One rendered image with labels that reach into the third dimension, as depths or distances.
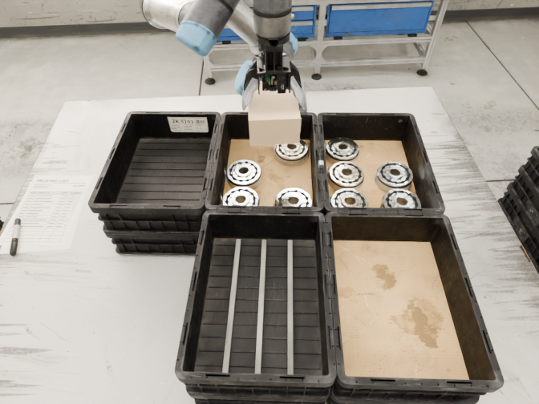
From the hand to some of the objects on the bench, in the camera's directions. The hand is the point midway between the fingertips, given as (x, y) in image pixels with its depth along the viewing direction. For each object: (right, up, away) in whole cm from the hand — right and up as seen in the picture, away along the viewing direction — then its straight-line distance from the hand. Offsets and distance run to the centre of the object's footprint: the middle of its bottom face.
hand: (273, 107), depth 95 cm
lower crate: (-2, -56, +5) cm, 56 cm away
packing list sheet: (-74, -26, +31) cm, 84 cm away
